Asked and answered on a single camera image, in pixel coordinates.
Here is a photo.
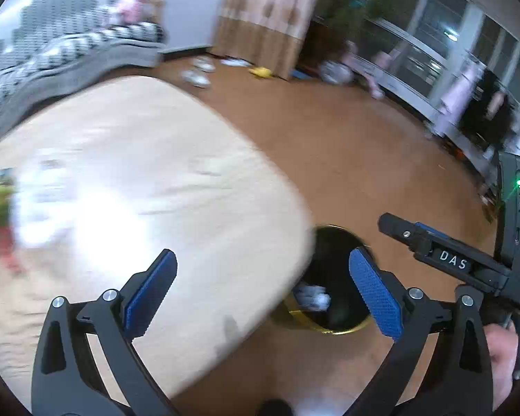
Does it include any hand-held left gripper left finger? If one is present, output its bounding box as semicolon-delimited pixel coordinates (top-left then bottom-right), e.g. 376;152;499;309
31;249;178;416

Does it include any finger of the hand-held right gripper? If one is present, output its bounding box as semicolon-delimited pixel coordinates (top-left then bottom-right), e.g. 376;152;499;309
378;213;511;287

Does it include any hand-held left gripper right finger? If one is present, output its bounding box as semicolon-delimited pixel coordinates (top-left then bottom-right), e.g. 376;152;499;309
349;246;495;416

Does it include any black trash bin gold rim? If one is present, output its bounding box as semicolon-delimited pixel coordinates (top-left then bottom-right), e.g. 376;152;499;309
271;224;375;335

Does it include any silver foil packet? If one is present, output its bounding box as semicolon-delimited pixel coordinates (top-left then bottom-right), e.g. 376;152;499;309
12;156;88;250

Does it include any person's right hand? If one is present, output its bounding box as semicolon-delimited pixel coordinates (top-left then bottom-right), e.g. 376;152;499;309
486;324;519;413

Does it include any black hanging garment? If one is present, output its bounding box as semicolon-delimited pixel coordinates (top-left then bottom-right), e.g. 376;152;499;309
459;68;519;149

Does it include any pink hanging garment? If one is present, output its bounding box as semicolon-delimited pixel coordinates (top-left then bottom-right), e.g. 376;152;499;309
430;63;480;138

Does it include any small red wrapper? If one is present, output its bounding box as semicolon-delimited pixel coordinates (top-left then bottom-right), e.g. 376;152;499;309
0;225;23;271

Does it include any pink white toy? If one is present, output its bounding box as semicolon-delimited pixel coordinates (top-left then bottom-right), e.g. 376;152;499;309
369;50;391;99

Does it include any grey white soft toy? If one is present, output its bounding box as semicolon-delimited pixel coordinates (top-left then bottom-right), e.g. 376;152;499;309
320;58;355;86

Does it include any black-white patterned sofa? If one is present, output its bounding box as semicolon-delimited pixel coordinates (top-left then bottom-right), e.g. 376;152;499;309
0;0;167;146

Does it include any green potted plant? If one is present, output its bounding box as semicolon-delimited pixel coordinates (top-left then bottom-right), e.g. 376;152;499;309
324;0;401;50

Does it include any pink plush toy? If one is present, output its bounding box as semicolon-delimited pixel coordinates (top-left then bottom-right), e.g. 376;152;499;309
114;0;162;25

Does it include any beige patterned curtain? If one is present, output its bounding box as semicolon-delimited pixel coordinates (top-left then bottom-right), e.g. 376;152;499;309
212;0;329;80

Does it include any window frame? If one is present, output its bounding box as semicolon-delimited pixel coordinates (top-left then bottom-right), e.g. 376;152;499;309
364;0;520;185

